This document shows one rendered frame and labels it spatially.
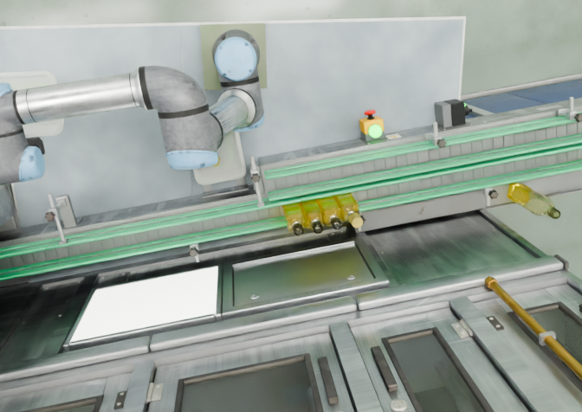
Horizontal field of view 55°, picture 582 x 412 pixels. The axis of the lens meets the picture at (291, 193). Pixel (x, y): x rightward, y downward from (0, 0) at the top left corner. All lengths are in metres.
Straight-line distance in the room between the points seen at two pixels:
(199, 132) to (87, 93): 0.25
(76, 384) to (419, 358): 0.84
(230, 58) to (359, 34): 0.54
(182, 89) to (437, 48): 1.08
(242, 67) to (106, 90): 0.48
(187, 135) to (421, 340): 0.73
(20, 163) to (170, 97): 0.36
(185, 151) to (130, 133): 0.75
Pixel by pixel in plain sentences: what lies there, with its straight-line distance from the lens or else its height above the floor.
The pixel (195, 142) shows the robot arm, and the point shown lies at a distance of 1.27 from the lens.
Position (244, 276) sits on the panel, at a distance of 1.75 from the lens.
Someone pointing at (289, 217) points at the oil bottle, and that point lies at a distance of 1.71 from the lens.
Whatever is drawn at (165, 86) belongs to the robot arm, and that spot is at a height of 1.44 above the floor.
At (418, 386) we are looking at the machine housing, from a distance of 1.29.
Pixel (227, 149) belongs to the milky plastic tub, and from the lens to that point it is 1.96.
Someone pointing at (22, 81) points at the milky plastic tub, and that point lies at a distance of 1.74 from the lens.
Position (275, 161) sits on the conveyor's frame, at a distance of 1.89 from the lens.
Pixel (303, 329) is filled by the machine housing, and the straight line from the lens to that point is 1.48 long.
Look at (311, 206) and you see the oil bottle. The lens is 1.79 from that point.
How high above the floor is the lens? 2.69
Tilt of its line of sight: 72 degrees down
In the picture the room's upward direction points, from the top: 160 degrees clockwise
